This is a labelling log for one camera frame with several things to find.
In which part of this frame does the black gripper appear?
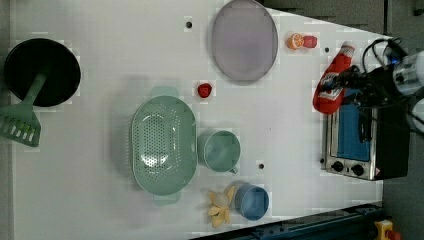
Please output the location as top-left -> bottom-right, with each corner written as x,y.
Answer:
337,65 -> 399,107

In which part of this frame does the red ketchup bottle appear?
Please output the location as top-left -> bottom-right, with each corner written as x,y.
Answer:
312,41 -> 355,115

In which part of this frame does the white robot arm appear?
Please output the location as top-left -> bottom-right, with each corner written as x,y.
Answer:
330,52 -> 423,134

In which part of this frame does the green oval strainer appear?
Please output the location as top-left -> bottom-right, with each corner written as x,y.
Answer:
130,86 -> 198,206

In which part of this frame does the silver toaster oven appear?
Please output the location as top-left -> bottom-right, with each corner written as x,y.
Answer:
321,105 -> 410,181

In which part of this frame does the orange slice toy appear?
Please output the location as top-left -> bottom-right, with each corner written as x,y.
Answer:
286,33 -> 304,50

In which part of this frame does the grey round plate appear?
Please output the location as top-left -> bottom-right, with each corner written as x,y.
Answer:
211,0 -> 278,81

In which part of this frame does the yellow red clamp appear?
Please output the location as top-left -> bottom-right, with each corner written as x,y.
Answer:
374,220 -> 402,240

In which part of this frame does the green mug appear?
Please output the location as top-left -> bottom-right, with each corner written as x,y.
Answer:
197,130 -> 241,174

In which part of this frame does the small red strawberry toy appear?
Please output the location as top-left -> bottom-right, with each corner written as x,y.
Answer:
197,83 -> 212,98

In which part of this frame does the peeled banana toy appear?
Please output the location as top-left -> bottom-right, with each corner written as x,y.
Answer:
208,186 -> 235,228

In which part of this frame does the black round pan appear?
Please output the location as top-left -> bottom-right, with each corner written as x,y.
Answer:
4,38 -> 81,107

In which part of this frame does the green slotted spatula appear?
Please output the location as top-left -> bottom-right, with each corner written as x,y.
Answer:
0,73 -> 47,147

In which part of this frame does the black cable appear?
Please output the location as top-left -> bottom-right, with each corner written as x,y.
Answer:
361,37 -> 406,74

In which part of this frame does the blue metal rail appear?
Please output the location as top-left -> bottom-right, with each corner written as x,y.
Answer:
190,204 -> 385,240

